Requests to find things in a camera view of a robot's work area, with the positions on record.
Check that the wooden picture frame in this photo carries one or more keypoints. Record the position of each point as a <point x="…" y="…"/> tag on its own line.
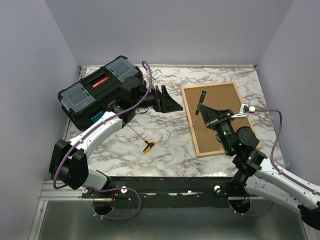
<point x="237" y="139"/>

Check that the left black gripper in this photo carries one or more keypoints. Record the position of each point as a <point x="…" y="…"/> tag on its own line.
<point x="163" y="103"/>

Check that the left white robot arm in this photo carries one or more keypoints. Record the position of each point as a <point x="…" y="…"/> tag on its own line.
<point x="69" y="161"/>

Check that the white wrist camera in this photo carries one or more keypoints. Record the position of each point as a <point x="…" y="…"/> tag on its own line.
<point x="245" y="109"/>
<point x="156" y="74"/>

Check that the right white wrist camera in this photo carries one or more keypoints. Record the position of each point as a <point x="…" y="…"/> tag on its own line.
<point x="245" y="109"/>

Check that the yellow black hex key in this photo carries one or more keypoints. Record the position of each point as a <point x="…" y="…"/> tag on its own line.
<point x="149" y="144"/>

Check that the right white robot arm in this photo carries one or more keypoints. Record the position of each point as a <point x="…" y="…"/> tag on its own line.
<point x="258" y="174"/>

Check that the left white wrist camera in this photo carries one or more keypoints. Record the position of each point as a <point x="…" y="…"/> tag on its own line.
<point x="156" y="74"/>

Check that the black plastic toolbox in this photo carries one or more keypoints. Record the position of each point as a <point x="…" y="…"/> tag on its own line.
<point x="83" y="101"/>

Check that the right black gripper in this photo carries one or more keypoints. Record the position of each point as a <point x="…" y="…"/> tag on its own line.
<point x="212" y="117"/>

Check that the aluminium extrusion rail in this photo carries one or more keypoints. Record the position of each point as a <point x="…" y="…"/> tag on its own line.
<point x="49" y="193"/>

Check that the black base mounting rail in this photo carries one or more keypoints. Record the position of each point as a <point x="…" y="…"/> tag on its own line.
<point x="167" y="192"/>

